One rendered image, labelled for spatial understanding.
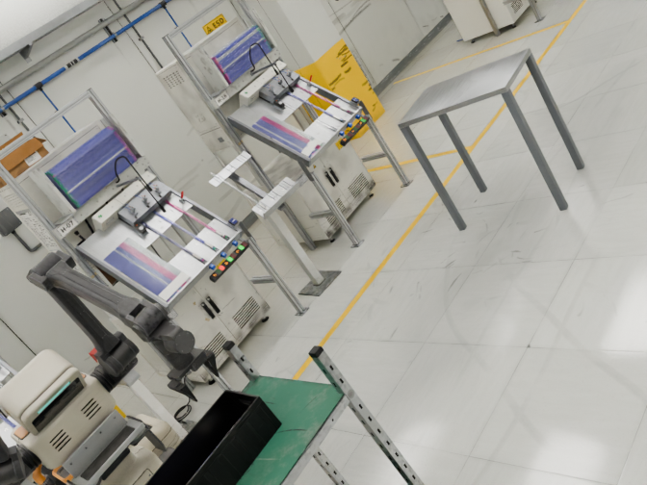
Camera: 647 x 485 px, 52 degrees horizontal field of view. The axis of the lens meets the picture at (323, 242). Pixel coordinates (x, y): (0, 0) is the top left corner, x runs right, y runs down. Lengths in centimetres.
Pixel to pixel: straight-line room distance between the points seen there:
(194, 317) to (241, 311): 37
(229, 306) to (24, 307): 184
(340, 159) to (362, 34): 321
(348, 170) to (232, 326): 159
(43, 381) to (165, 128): 441
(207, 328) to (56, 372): 236
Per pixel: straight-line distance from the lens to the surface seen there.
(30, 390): 217
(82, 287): 187
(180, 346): 169
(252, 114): 496
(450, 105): 379
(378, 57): 833
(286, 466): 176
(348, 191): 526
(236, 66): 502
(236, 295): 455
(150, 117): 630
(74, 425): 226
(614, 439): 266
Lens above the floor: 194
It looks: 22 degrees down
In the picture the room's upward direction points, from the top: 35 degrees counter-clockwise
